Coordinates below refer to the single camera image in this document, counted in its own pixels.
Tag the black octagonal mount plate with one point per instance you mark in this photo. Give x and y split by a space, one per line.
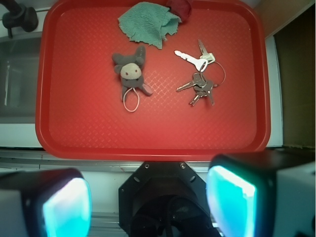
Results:
165 199

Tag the green knitted cloth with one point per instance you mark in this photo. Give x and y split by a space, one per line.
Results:
149 23

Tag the dark red fabric pouch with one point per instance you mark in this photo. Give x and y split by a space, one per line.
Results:
181 8

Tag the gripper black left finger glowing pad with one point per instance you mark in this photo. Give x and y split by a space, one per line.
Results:
47 203

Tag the bunch of metal keys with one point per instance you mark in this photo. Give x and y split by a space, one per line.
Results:
201 85

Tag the gray plush animal keychain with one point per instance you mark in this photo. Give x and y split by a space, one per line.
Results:
129 68

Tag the black clamp knob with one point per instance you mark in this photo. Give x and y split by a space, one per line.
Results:
18 15

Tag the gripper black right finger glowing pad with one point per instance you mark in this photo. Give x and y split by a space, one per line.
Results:
271 193

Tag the red plastic tray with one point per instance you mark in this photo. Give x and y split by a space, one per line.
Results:
79 113

